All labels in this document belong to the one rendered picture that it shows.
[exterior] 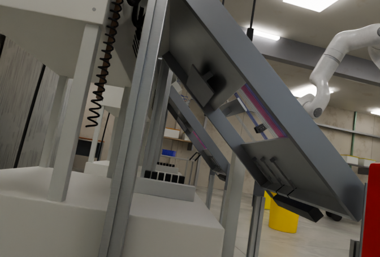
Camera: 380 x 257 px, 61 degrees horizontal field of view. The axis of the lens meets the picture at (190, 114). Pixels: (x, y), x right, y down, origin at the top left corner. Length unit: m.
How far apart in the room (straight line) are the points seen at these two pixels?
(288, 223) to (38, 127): 3.57
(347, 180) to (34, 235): 0.65
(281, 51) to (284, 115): 5.62
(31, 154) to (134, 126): 4.12
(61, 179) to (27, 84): 4.15
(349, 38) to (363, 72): 5.59
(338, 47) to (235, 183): 0.80
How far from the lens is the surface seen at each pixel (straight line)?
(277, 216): 4.71
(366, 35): 1.65
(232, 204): 1.59
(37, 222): 0.73
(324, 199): 0.94
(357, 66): 7.20
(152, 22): 0.70
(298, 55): 6.49
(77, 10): 0.76
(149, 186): 1.02
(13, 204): 0.74
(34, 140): 4.73
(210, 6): 0.75
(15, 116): 4.81
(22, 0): 0.81
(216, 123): 1.37
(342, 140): 12.00
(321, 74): 1.64
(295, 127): 0.73
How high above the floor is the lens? 0.75
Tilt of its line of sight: 8 degrees up
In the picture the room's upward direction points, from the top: 10 degrees clockwise
